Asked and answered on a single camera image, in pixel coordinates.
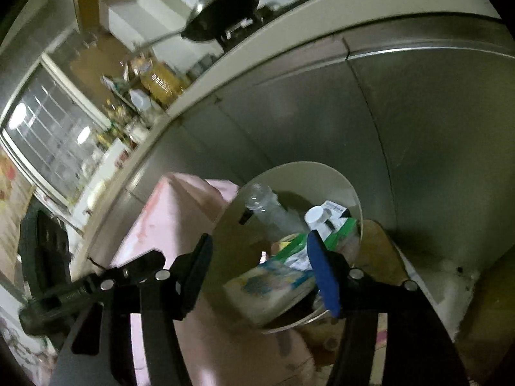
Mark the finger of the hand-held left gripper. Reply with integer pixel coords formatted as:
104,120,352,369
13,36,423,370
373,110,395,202
19,250,165,335

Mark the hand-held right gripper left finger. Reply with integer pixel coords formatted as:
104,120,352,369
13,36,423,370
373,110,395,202
50,233,213,386

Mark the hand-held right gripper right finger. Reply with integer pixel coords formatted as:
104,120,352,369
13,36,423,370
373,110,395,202
306,231,471,386

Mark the crushed green drink carton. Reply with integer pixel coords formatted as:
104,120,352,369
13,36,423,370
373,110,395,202
277,205,361,270

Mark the clear plastic bottle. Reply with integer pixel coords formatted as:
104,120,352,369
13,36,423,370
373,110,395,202
239,183,310,242

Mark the white round waste bin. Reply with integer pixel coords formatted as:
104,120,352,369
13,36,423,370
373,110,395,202
211,161,365,334

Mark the pink printed mat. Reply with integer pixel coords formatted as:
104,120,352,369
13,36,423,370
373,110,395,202
108,172,318,386

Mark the barred window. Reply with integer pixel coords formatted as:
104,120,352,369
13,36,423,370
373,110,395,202
0,54,113,210

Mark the cluster of condiment bottles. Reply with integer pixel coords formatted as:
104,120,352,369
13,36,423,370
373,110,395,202
97,96,149,149

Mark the white plastic jug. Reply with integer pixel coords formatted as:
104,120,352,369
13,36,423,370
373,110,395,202
129,88,155,113

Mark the kitchen counter with steel cabinets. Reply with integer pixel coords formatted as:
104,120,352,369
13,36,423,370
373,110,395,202
70,0,515,386

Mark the yellow cooking oil bottle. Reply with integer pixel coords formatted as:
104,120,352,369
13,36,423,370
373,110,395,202
139,58,190,107

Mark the gas stove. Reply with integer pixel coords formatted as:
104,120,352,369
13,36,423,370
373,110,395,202
223,16,282,43

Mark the black wok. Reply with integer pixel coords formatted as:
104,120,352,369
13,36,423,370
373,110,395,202
131,0,262,55

